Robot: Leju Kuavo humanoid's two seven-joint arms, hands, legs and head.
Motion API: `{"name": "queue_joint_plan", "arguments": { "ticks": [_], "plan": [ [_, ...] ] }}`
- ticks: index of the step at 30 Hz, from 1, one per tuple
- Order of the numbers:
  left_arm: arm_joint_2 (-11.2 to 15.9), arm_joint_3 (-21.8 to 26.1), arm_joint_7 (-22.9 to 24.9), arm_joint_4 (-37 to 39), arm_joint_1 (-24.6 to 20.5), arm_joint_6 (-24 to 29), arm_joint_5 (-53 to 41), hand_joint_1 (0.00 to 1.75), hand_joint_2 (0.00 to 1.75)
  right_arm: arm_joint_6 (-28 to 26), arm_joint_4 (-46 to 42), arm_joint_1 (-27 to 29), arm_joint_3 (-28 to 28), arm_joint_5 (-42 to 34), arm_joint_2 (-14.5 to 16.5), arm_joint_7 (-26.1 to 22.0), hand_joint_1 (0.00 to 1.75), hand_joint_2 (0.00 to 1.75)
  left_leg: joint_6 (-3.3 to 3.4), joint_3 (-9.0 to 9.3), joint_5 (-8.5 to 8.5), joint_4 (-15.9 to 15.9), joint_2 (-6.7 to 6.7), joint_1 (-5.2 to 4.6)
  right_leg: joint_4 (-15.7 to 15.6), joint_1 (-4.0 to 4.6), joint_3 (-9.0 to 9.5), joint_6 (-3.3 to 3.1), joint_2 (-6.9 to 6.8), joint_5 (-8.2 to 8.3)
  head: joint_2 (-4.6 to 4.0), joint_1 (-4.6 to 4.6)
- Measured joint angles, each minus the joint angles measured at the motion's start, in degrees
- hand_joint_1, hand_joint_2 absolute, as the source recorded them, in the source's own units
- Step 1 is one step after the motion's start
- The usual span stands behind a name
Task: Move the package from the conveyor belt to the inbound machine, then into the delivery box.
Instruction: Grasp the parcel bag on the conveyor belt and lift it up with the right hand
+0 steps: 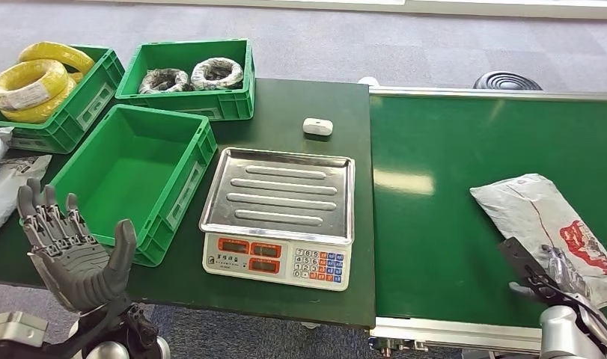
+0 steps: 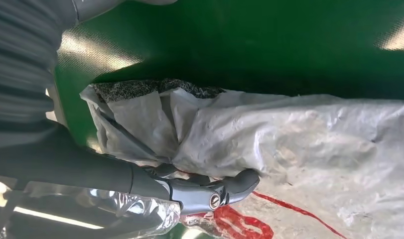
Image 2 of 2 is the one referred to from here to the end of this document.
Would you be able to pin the green conveyor belt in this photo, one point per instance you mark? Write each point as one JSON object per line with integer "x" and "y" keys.
{"x": 254, "y": 49}

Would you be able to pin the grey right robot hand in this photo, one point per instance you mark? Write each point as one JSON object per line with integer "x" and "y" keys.
{"x": 73, "y": 165}

